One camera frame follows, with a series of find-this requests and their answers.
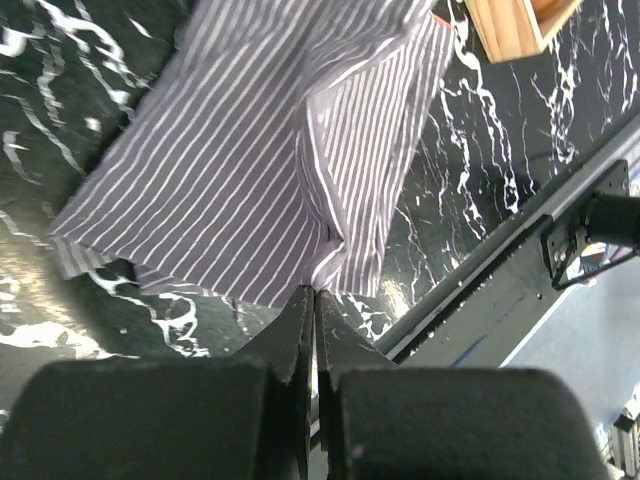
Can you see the grey striped boxer underwear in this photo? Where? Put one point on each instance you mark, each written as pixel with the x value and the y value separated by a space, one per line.
pixel 270 153

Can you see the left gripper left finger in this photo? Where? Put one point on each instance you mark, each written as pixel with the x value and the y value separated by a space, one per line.
pixel 244 416

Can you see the black marble pattern mat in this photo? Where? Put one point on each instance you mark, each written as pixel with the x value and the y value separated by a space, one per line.
pixel 71 72

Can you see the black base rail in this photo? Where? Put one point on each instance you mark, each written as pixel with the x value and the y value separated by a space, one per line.
pixel 484 311

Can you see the wooden compartment tray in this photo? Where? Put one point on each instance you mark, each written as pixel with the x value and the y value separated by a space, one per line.
pixel 515 29

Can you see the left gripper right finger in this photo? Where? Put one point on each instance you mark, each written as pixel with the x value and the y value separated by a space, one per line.
pixel 379 420

